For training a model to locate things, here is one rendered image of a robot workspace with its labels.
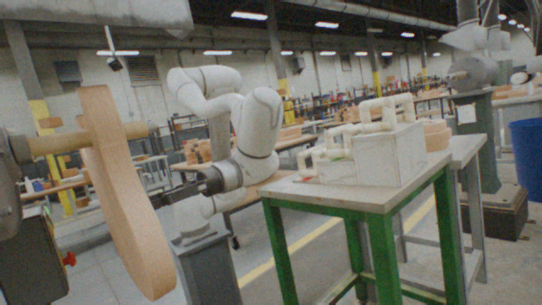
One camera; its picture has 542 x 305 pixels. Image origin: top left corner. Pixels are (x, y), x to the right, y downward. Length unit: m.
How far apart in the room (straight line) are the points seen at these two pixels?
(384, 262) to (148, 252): 0.65
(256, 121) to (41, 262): 0.56
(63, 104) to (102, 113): 11.25
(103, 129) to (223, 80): 0.78
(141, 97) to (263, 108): 11.66
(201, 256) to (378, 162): 0.92
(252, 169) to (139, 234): 0.35
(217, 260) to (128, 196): 0.98
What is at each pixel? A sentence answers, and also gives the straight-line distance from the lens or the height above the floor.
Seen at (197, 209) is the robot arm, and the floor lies 0.85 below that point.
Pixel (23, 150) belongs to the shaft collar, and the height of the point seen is 1.25.
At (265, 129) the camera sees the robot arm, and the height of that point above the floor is 1.20.
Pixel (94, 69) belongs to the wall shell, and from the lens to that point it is 12.16.
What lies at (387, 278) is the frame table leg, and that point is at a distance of 0.93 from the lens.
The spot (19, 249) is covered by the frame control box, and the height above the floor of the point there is 1.06.
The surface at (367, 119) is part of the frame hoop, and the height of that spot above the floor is 1.15.
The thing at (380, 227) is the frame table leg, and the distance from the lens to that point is 0.85.
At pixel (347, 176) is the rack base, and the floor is 0.96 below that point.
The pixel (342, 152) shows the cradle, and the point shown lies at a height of 1.05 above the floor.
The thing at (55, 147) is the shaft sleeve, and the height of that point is 1.24.
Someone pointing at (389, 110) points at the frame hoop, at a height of 1.17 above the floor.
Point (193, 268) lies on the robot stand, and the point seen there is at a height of 0.60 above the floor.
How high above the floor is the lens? 1.22
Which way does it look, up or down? 8 degrees down
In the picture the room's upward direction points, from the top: 12 degrees counter-clockwise
